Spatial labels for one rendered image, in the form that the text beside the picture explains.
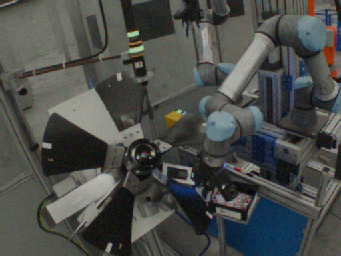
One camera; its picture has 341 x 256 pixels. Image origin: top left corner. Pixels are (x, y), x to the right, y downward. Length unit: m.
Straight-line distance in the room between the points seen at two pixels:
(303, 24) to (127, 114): 0.70
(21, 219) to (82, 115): 0.84
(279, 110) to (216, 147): 0.86
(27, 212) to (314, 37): 1.70
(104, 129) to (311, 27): 0.93
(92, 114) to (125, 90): 0.26
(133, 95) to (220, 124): 0.44
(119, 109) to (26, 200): 0.92
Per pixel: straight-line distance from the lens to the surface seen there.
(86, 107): 1.22
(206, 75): 1.52
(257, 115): 0.76
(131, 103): 0.98
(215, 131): 0.66
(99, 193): 0.99
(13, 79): 1.18
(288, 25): 0.91
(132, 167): 0.87
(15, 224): 1.74
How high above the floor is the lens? 1.70
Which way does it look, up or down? 28 degrees down
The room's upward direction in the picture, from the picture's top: 12 degrees counter-clockwise
